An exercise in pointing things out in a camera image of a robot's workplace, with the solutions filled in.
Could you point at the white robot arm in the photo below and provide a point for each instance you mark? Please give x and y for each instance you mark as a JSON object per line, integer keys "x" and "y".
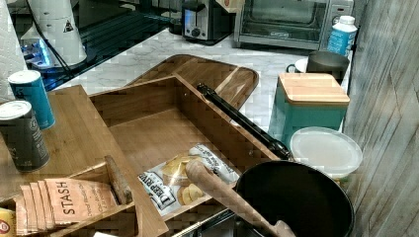
{"x": 53, "y": 35}

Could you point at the wooden cutting board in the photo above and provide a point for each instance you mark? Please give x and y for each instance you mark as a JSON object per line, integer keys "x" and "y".
{"x": 233, "y": 83}

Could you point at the wooden spoon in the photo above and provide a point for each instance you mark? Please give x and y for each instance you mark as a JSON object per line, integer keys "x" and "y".
{"x": 214, "y": 186}

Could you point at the bag of potato chips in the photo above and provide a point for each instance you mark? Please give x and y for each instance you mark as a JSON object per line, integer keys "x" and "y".
{"x": 168, "y": 185}

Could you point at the wooden organizer shelf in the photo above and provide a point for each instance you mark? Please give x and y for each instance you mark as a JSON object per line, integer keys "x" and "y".
{"x": 114, "y": 136}

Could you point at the teal canister with wooden lid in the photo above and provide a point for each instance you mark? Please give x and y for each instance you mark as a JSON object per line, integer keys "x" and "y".
{"x": 306, "y": 99}

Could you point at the black toaster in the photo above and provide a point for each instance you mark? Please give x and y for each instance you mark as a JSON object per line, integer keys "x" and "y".
{"x": 206, "y": 21}

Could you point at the white lidded green mug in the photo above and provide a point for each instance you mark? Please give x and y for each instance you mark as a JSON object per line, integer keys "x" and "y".
{"x": 298, "y": 67}

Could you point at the silver toaster oven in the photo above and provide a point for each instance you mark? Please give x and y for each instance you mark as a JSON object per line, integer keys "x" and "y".
{"x": 304, "y": 24}

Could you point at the dark metal cup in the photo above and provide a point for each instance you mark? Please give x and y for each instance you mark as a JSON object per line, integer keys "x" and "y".
{"x": 332, "y": 63}

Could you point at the clear plastic lidded container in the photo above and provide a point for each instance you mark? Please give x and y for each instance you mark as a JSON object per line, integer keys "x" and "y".
{"x": 327, "y": 150}

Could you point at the black frying pan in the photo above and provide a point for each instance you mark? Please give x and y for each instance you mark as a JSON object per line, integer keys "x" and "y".
{"x": 307, "y": 200}

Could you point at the white blue plastic bottle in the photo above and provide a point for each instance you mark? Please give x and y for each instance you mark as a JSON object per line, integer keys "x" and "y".
{"x": 342, "y": 36}

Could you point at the orange Stash tea packets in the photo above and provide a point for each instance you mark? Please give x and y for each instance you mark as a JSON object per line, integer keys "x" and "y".
{"x": 50, "y": 203}

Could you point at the grey spice shaker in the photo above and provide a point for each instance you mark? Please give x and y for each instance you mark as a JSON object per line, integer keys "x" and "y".
{"x": 22, "y": 135}

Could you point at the blue spice shaker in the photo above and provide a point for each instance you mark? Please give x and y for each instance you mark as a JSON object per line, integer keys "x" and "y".
{"x": 28, "y": 85}

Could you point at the white paper towel roll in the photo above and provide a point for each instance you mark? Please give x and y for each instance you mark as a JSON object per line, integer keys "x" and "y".
{"x": 11, "y": 57}

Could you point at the yellow tea box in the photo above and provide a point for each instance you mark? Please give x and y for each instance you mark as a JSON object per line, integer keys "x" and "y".
{"x": 7, "y": 223}

